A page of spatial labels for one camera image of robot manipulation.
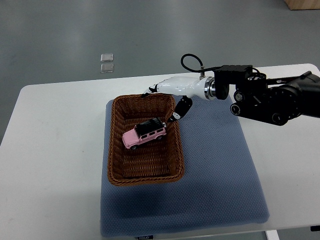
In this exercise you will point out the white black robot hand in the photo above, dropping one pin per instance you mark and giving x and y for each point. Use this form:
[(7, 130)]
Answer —
[(186, 87)]

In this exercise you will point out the pink toy car black roof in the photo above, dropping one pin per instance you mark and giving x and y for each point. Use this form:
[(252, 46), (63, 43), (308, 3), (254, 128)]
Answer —
[(144, 132)]

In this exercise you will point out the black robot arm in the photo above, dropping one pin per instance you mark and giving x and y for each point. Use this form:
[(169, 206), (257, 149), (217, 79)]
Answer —
[(270, 100)]

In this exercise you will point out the brown wicker basket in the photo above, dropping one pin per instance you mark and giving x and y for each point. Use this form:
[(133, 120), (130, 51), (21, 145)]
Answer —
[(157, 161)]

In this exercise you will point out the lower silver floor plate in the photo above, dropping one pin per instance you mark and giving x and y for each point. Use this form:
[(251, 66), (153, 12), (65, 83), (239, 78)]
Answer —
[(106, 68)]

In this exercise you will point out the silver floor plate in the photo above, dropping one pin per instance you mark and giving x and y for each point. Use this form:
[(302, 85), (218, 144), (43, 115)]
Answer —
[(106, 68), (107, 57)]

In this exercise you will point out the upper silver floor plate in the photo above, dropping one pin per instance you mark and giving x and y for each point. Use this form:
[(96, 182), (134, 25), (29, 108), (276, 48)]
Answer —
[(107, 57)]

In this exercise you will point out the blue grey fabric mat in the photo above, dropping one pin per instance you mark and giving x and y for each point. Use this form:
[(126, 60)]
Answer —
[(220, 186)]

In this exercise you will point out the wooden box corner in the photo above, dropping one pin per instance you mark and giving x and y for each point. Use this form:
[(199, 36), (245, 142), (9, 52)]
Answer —
[(303, 4)]

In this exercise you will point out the white table leg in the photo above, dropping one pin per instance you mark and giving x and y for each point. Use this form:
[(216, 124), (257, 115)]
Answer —
[(272, 235)]

